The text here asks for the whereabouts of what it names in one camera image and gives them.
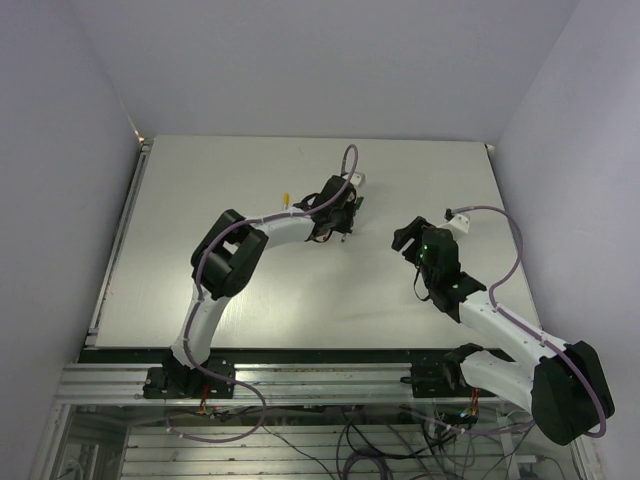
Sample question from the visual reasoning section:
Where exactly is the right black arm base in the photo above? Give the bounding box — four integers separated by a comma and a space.
400, 343, 484, 399

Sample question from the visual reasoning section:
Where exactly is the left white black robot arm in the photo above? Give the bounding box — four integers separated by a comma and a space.
162, 172, 365, 397

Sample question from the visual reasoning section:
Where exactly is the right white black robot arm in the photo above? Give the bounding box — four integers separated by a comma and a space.
391, 212, 615, 445

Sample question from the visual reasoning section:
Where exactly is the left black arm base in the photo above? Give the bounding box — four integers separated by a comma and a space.
143, 351, 234, 400

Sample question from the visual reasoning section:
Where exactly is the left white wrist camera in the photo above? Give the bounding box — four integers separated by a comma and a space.
350, 172, 366, 189

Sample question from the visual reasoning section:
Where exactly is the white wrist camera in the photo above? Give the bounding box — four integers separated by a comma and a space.
350, 172, 366, 189
441, 209, 470, 239

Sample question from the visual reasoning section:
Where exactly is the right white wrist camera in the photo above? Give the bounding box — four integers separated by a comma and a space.
441, 209, 470, 239

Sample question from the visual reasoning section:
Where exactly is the aluminium frame rail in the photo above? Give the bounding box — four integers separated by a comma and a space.
54, 362, 581, 407

